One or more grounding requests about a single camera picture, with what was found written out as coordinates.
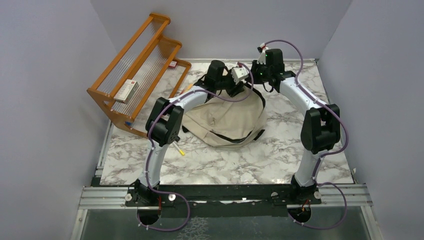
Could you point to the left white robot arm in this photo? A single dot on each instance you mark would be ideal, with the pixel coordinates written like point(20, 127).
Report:
point(165, 120)

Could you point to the white red small box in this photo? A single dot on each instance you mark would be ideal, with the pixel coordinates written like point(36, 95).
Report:
point(126, 91)

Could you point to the orange wooden shelf rack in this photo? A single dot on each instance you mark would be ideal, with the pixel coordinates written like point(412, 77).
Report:
point(144, 58)

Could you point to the white yellow marker pen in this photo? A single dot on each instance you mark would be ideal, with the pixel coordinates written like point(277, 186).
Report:
point(180, 151)

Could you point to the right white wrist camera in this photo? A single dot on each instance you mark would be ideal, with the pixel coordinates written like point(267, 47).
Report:
point(262, 48)

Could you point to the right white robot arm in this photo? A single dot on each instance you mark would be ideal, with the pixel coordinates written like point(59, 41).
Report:
point(320, 128)

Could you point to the black metal base frame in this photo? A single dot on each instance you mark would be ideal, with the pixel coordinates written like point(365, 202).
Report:
point(223, 200)

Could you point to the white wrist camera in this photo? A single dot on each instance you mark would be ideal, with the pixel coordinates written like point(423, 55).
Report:
point(262, 48)
point(239, 73)

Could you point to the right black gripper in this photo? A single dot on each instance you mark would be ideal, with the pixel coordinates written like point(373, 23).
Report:
point(254, 66)

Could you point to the beige canvas backpack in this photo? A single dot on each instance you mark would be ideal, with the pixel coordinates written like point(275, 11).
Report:
point(224, 124)

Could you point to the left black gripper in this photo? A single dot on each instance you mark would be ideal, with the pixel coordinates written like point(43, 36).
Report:
point(234, 88)

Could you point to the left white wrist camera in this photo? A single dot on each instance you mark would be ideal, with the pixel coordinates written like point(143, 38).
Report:
point(239, 73)

